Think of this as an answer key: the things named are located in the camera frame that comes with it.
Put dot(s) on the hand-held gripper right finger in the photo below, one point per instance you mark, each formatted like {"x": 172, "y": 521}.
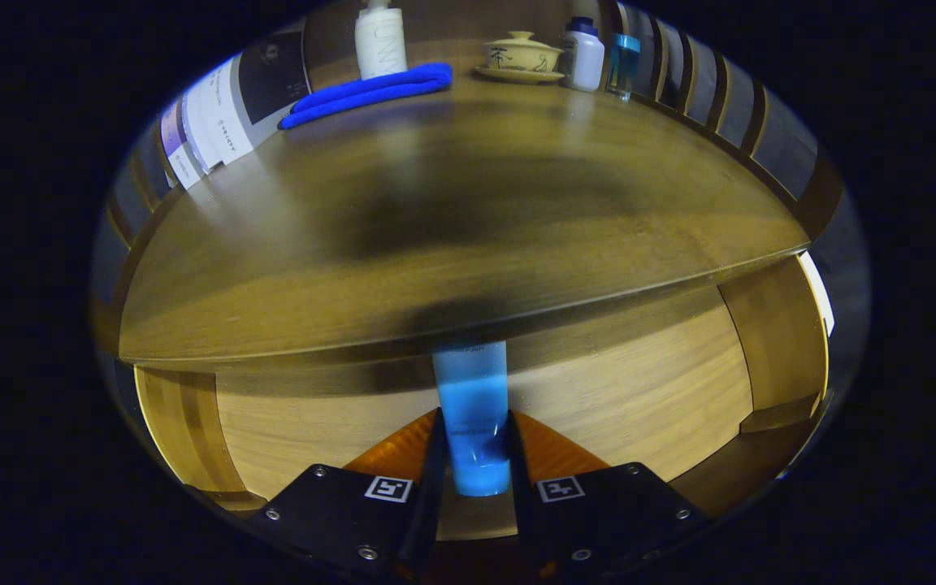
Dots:
{"x": 606, "y": 512}

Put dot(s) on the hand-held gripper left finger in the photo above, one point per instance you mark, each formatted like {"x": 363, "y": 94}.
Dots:
{"x": 354, "y": 512}

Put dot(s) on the blue squeeze tube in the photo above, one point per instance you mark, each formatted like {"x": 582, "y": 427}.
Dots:
{"x": 474, "y": 406}

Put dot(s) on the wooden countertop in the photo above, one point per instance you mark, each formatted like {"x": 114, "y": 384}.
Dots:
{"x": 273, "y": 260}

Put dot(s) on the wooden cabinet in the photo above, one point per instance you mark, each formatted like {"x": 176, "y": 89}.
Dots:
{"x": 821, "y": 195}

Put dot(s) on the thin white book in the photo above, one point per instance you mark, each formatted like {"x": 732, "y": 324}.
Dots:
{"x": 192, "y": 142}

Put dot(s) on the purple book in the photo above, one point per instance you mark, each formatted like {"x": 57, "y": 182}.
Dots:
{"x": 171, "y": 146}

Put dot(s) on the thick white book with portrait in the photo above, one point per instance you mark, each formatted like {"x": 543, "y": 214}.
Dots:
{"x": 232, "y": 114}

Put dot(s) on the blue folded cloth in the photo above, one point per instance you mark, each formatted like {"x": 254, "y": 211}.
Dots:
{"x": 362, "y": 91}

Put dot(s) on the clear blue bottle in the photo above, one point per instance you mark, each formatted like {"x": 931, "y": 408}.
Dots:
{"x": 622, "y": 69}

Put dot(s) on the beige saucer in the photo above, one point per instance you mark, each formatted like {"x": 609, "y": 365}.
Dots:
{"x": 517, "y": 75}

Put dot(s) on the white bottle with blue cap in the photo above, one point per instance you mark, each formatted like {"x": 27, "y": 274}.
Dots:
{"x": 583, "y": 58}

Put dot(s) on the beige lidded tea cup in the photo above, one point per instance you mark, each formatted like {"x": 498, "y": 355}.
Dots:
{"x": 523, "y": 55}

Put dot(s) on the white pump bottle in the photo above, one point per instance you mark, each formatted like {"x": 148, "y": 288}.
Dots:
{"x": 380, "y": 45}

